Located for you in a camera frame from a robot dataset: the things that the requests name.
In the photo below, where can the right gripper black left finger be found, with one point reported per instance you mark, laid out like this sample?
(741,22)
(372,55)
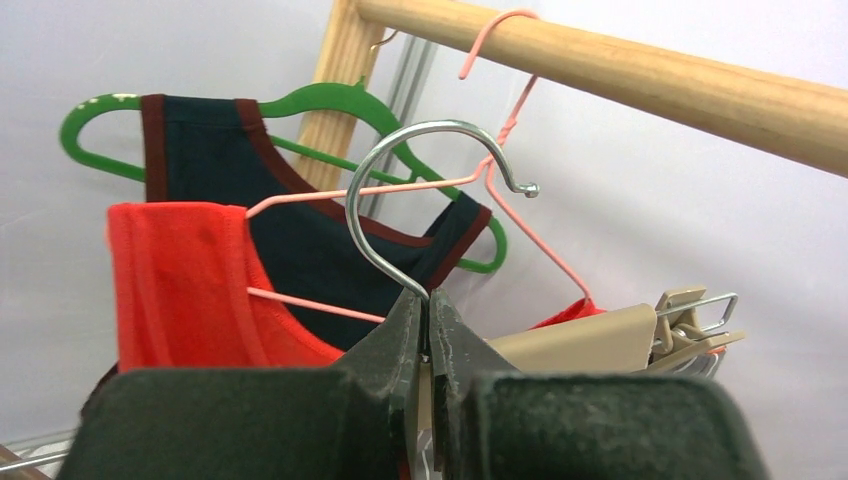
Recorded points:
(355,419)

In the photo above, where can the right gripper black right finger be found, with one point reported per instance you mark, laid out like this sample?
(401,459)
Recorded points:
(491,421)

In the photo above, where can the wooden clip hanger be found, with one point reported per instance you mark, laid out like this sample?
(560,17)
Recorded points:
(633,339)

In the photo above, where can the grey striped underwear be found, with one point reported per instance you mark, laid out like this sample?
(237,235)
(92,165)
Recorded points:
(704,365)

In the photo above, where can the green plastic hanger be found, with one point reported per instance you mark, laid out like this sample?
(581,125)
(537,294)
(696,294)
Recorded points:
(349,100)

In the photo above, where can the dark tank top red trim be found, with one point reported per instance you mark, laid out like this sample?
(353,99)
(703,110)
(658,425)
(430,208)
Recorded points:
(217,151)

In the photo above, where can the wooden clothes rack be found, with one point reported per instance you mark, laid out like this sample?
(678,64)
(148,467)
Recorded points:
(632,199)

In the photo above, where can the pink wire hanger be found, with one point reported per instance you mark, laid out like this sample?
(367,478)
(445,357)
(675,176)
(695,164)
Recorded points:
(355,190)

